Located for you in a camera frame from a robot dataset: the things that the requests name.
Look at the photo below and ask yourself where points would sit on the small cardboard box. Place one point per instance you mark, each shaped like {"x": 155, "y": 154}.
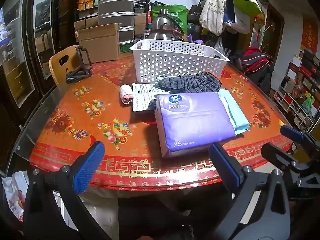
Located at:
{"x": 86, "y": 25}
{"x": 140, "y": 23}

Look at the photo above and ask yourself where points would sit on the wooden chair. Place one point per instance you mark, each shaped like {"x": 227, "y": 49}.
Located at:
{"x": 60, "y": 65}

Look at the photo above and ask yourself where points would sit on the grey stacked storage drawers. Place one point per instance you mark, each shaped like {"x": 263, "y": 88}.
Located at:
{"x": 115, "y": 17}

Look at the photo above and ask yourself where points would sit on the white snack bag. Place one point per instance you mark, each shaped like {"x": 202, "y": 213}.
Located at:
{"x": 15, "y": 192}

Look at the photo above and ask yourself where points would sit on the dark glass cabinet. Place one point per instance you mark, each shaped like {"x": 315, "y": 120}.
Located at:
{"x": 15, "y": 55}

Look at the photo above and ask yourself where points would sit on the white canvas tote bag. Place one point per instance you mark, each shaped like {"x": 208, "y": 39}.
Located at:
{"x": 212, "y": 12}

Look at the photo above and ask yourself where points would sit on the green shopping bag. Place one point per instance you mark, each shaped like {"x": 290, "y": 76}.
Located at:
{"x": 178, "y": 15}

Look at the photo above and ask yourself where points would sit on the pink rolled cloth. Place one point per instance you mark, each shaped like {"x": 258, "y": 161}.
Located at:
{"x": 126, "y": 95}

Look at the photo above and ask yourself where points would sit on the white printed plastic pouch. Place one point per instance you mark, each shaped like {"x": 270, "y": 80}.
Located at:
{"x": 143, "y": 95}

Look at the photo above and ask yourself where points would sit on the black phone stand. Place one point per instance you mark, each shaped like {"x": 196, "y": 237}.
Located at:
{"x": 85, "y": 62}

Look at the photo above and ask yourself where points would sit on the light blue soft packet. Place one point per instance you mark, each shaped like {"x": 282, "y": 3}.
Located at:
{"x": 237, "y": 115}

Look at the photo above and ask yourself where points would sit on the stainless steel kettle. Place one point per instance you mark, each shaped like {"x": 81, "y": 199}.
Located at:
{"x": 162, "y": 25}

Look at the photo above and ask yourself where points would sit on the purple bag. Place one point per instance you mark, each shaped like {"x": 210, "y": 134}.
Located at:
{"x": 196, "y": 39}

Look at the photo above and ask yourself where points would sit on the blue and white paper bag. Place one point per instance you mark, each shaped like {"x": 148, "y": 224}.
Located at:
{"x": 240, "y": 22}

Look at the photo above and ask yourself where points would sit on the dark grey sock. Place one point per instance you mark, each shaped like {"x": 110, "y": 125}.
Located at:
{"x": 151, "y": 105}

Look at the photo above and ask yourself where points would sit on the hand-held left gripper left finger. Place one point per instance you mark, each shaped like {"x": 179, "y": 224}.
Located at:
{"x": 88, "y": 166}

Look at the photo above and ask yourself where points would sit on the grey knitted glove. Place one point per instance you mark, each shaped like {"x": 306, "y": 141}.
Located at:
{"x": 187, "y": 83}

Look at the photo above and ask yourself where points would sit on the open cardboard box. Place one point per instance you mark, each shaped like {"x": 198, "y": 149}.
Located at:
{"x": 97, "y": 45}

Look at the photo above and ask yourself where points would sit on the white perforated plastic basket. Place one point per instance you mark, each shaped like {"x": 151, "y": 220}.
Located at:
{"x": 175, "y": 65}

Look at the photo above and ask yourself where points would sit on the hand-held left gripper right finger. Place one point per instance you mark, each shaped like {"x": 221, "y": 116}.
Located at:
{"x": 223, "y": 165}

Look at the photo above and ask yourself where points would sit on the purple tissue pack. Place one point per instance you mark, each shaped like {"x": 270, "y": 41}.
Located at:
{"x": 195, "y": 120}

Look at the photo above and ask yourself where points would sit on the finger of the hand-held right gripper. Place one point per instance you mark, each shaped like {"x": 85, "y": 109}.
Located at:
{"x": 291, "y": 132}
{"x": 275, "y": 152}

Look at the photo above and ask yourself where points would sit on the red wall poster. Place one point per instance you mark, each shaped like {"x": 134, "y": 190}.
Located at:
{"x": 310, "y": 35}

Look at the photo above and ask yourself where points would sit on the red and black jacket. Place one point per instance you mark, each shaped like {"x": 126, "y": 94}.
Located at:
{"x": 257, "y": 62}

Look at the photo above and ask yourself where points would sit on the white shoe rack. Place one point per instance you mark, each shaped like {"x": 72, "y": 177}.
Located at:
{"x": 300, "y": 92}

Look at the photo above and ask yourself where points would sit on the orange box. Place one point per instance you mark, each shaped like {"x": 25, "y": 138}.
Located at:
{"x": 86, "y": 0}

